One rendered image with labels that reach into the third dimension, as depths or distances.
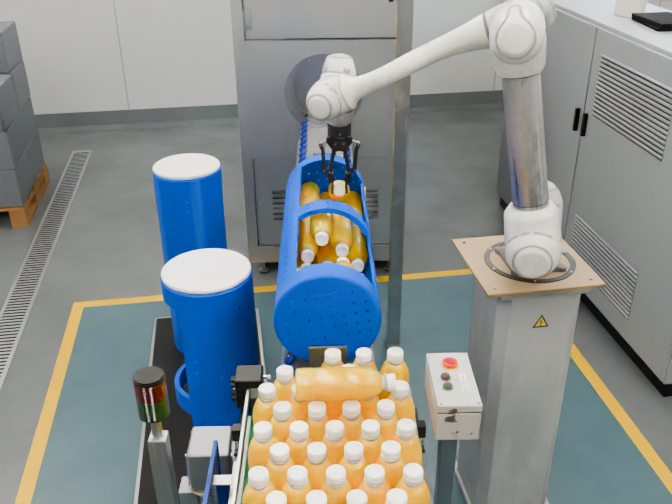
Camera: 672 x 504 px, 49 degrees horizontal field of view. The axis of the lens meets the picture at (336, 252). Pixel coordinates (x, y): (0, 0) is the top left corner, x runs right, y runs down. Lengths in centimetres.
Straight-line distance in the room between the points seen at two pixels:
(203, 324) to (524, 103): 112
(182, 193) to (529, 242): 152
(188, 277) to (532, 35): 120
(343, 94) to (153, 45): 492
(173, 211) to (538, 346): 155
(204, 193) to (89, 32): 404
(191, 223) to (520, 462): 159
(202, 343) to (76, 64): 498
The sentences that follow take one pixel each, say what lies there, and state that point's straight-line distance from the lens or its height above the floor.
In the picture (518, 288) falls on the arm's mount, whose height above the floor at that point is 101.
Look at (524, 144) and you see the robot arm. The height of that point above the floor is 149.
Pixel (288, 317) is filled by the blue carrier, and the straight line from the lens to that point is 195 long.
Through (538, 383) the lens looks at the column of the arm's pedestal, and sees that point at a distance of 260.
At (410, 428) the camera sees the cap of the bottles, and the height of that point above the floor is 112.
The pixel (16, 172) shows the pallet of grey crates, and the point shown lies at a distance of 524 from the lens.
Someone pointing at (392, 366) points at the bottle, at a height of 109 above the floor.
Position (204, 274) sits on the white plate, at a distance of 232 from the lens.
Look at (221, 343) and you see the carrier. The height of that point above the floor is 85.
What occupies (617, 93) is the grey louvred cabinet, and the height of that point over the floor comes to 118.
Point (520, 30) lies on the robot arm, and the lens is 194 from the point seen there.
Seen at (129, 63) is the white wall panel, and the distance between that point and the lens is 699.
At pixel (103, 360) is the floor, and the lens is 384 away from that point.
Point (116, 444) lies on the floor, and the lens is 334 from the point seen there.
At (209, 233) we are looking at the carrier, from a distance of 317.
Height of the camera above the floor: 217
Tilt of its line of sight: 28 degrees down
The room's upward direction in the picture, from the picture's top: straight up
